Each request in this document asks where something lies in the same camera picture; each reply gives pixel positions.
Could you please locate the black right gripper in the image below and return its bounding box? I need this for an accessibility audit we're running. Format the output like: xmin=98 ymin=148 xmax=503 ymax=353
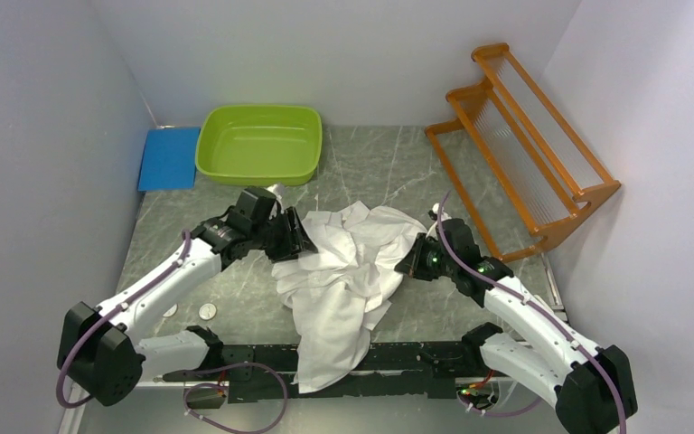
xmin=396 ymin=231 xmax=457 ymax=281

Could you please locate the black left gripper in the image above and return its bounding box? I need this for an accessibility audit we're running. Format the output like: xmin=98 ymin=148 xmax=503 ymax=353
xmin=250 ymin=206 xmax=318 ymax=263

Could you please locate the white button-up shirt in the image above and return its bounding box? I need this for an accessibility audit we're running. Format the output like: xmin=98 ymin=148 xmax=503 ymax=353
xmin=271 ymin=200 xmax=433 ymax=395

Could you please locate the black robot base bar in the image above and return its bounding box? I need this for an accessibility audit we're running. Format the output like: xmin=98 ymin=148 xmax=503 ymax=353
xmin=161 ymin=325 xmax=504 ymax=403

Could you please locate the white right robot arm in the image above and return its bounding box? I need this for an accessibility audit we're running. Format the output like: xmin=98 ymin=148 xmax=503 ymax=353
xmin=394 ymin=219 xmax=638 ymax=433

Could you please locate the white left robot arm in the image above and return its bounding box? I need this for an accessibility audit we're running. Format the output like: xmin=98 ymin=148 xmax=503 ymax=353
xmin=55 ymin=206 xmax=317 ymax=409

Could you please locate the green plastic basin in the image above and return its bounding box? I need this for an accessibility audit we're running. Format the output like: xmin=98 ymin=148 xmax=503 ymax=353
xmin=195 ymin=104 xmax=323 ymax=186

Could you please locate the orange wooden rack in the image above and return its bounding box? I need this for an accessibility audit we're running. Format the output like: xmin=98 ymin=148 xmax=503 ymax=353
xmin=425 ymin=42 xmax=621 ymax=262

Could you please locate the blue flat mat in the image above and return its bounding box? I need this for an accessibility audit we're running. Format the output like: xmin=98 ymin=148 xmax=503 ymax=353
xmin=137 ymin=127 xmax=200 ymax=192

